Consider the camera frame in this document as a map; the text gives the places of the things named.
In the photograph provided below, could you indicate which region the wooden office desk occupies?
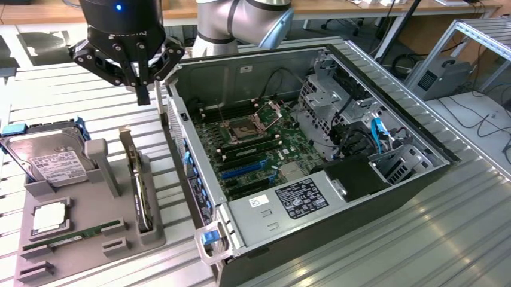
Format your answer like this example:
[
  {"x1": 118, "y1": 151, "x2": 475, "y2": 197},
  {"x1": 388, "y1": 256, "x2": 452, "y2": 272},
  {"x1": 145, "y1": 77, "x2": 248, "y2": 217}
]
[
  {"x1": 0, "y1": 0, "x2": 200, "y2": 69},
  {"x1": 293, "y1": 0, "x2": 504, "y2": 57}
]

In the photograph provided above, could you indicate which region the grey power supply unit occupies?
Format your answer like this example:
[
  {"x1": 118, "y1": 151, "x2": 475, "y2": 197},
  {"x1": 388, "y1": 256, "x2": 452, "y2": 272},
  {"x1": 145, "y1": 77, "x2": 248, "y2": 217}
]
[{"x1": 217, "y1": 176, "x2": 348, "y2": 251}]

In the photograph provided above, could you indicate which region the black open PC case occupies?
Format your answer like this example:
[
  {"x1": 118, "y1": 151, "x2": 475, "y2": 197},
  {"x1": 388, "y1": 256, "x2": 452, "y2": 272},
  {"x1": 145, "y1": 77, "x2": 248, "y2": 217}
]
[{"x1": 153, "y1": 43, "x2": 461, "y2": 287}]

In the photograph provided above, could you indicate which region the green motherboard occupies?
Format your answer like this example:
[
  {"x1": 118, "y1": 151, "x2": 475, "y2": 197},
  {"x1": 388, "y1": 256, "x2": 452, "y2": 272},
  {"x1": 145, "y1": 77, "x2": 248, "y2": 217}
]
[{"x1": 193, "y1": 100, "x2": 326, "y2": 201}]

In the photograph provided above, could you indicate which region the black looped wire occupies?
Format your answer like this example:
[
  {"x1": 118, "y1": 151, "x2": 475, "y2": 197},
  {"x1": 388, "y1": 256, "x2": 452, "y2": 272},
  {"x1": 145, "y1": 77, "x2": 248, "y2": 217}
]
[{"x1": 257, "y1": 68, "x2": 304, "y2": 101}]

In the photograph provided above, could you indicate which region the thin locking lever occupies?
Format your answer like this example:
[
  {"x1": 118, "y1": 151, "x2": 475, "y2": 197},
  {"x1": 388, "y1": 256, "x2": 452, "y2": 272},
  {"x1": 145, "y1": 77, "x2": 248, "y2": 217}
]
[{"x1": 213, "y1": 97, "x2": 225, "y2": 124}]

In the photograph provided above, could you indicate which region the CPU socket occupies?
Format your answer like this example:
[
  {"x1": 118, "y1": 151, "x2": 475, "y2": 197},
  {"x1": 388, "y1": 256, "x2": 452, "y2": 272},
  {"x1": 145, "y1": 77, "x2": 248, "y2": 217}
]
[{"x1": 221, "y1": 118, "x2": 266, "y2": 144}]

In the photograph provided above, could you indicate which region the black loose cable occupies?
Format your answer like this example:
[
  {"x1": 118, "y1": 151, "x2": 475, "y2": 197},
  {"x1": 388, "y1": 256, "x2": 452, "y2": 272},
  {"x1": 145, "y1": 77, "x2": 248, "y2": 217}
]
[{"x1": 436, "y1": 89, "x2": 511, "y2": 141}]

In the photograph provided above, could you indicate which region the black power wire bundle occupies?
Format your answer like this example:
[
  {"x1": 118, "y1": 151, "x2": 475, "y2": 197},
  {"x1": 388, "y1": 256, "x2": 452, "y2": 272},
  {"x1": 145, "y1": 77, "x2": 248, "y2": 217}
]
[{"x1": 330, "y1": 124, "x2": 378, "y2": 158}]

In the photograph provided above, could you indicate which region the black slanted pole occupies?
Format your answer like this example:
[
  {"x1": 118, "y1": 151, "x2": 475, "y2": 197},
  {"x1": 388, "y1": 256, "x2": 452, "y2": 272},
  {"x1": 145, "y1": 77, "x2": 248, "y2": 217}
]
[{"x1": 372, "y1": 0, "x2": 422, "y2": 59}]

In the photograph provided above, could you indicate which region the grey parts rack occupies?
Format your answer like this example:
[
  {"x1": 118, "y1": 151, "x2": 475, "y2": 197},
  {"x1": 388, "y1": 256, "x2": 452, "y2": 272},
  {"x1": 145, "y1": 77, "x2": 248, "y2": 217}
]
[{"x1": 13, "y1": 139, "x2": 166, "y2": 285}]

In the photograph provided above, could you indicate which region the black coiled cable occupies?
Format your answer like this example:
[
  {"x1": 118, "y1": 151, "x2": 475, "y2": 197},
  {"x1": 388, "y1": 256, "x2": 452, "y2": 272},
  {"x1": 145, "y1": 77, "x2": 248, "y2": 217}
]
[{"x1": 392, "y1": 53, "x2": 418, "y2": 76}]

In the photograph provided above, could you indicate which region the grey metal drive cage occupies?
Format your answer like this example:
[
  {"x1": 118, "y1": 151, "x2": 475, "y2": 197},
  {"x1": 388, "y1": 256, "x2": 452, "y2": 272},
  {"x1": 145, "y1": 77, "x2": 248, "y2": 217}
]
[{"x1": 297, "y1": 49, "x2": 390, "y2": 159}]

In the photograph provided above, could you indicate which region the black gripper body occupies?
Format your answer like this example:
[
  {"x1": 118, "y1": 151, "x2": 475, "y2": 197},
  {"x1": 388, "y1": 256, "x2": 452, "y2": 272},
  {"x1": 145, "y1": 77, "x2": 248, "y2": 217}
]
[{"x1": 77, "y1": 0, "x2": 168, "y2": 87}]

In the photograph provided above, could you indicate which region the aluminium profile frame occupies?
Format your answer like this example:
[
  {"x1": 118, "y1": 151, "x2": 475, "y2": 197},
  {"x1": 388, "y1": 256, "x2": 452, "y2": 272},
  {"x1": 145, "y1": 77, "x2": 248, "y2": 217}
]
[{"x1": 402, "y1": 16, "x2": 511, "y2": 94}]

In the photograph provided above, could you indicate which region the silver CPU chip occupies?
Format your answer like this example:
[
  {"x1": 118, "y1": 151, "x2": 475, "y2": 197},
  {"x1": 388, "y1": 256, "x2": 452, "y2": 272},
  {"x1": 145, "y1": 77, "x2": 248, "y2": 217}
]
[{"x1": 30, "y1": 203, "x2": 68, "y2": 231}]

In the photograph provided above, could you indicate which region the black expansion slot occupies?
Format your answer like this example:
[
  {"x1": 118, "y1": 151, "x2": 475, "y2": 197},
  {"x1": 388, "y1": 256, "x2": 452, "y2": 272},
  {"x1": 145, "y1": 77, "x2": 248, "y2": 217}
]
[
  {"x1": 226, "y1": 176, "x2": 276, "y2": 197},
  {"x1": 217, "y1": 154, "x2": 266, "y2": 172}
]

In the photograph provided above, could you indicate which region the grey metal disk bay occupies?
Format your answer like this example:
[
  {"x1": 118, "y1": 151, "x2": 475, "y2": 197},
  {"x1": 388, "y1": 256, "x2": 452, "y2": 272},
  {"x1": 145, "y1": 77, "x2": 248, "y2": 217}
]
[{"x1": 368, "y1": 145, "x2": 451, "y2": 185}]

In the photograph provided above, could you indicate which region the metal socket cover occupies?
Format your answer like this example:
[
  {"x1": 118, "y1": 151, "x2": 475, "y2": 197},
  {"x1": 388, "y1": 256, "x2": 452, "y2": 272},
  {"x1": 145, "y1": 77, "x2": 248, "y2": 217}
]
[{"x1": 250, "y1": 100, "x2": 286, "y2": 132}]

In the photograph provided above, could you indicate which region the black office chair base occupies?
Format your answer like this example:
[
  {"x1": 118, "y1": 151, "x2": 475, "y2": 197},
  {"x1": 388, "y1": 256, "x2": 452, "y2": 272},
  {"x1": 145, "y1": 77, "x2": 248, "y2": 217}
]
[{"x1": 318, "y1": 17, "x2": 366, "y2": 37}]

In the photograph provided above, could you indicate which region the silver hard disk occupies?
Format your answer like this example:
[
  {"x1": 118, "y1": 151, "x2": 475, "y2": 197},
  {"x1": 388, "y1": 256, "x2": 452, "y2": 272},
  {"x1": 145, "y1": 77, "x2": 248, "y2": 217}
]
[{"x1": 0, "y1": 127, "x2": 98, "y2": 188}]

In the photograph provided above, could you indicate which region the grey computer box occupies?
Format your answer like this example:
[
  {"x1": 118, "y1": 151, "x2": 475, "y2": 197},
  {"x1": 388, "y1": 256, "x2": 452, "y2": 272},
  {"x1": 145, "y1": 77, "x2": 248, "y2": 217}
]
[{"x1": 405, "y1": 58, "x2": 475, "y2": 102}]

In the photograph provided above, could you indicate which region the green RAM stick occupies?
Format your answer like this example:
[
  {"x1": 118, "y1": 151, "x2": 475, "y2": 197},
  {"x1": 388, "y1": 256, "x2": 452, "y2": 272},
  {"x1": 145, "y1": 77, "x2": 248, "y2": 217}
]
[
  {"x1": 21, "y1": 220, "x2": 121, "y2": 251},
  {"x1": 221, "y1": 140, "x2": 282, "y2": 161}
]

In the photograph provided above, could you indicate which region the black RAM slot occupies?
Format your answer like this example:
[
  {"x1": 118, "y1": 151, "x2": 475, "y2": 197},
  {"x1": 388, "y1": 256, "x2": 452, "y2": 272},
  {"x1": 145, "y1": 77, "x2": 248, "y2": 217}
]
[
  {"x1": 201, "y1": 109, "x2": 258, "y2": 123},
  {"x1": 197, "y1": 103, "x2": 256, "y2": 116}
]

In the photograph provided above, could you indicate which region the blue disk carrier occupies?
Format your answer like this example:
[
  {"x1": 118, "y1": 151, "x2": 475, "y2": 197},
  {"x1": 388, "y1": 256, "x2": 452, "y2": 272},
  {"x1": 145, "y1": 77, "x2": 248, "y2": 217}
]
[{"x1": 0, "y1": 116, "x2": 92, "y2": 156}]

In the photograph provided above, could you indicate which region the graphics card with metal bracket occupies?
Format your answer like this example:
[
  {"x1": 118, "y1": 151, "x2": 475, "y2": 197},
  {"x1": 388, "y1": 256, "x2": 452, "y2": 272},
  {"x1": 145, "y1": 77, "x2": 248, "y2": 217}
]
[{"x1": 118, "y1": 125, "x2": 154, "y2": 233}]

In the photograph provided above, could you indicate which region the silver chipset heatsink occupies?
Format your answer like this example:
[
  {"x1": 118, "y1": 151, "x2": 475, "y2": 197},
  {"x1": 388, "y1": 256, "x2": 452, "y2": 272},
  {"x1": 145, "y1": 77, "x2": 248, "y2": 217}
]
[{"x1": 278, "y1": 162, "x2": 309, "y2": 181}]

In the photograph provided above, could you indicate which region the blue data wire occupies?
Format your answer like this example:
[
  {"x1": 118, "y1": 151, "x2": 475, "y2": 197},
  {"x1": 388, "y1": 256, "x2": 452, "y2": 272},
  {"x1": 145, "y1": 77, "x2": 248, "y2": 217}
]
[{"x1": 369, "y1": 117, "x2": 386, "y2": 156}]

